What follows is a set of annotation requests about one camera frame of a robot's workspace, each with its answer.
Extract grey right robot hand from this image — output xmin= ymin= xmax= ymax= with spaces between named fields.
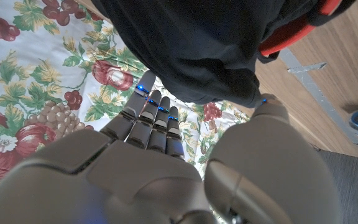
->
xmin=0 ymin=70 xmax=343 ymax=224

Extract black shorts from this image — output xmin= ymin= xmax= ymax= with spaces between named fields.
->
xmin=91 ymin=0 xmax=357 ymax=108

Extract red bowl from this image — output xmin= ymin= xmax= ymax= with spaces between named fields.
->
xmin=258 ymin=0 xmax=343 ymax=58

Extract floral fruit print backdrop cloth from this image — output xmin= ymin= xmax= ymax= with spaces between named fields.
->
xmin=0 ymin=0 xmax=252 ymax=194

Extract grey tape outline on table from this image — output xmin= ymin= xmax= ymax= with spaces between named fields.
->
xmin=278 ymin=48 xmax=358 ymax=146

